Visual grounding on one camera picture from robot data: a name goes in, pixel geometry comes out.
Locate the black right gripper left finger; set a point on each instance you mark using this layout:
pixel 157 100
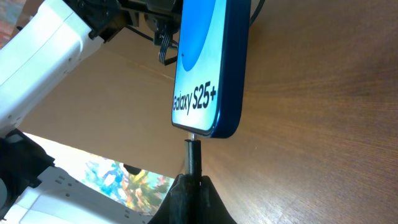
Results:
pixel 178 203

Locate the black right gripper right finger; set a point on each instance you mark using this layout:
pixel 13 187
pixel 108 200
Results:
pixel 212 209

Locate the blue Galaxy S25+ smartphone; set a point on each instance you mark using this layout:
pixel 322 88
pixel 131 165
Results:
pixel 211 64

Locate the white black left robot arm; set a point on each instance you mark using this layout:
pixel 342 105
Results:
pixel 39 57

